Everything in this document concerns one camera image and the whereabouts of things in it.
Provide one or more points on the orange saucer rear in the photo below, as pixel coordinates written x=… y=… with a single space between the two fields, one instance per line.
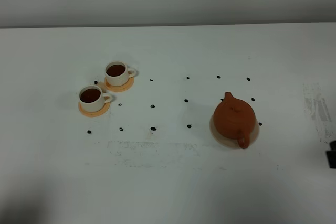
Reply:
x=121 y=88

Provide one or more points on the orange saucer front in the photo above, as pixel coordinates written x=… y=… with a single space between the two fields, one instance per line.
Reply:
x=92 y=113

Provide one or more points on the orange saucer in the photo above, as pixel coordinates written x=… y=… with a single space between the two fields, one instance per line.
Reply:
x=121 y=88
x=92 y=113

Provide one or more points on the white teacup rear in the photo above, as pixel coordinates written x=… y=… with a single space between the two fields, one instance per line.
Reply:
x=118 y=73

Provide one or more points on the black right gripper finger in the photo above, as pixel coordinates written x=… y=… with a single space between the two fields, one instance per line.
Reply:
x=331 y=155

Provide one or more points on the white teacup front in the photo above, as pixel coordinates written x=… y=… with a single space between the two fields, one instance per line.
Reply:
x=93 y=99

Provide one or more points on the white teacup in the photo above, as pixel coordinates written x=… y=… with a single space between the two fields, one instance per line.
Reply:
x=118 y=73
x=93 y=99

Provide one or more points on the brown clay teapot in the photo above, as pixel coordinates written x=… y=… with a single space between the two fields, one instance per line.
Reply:
x=234 y=119

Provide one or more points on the beige round teapot coaster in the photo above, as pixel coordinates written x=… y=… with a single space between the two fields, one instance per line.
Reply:
x=229 y=143

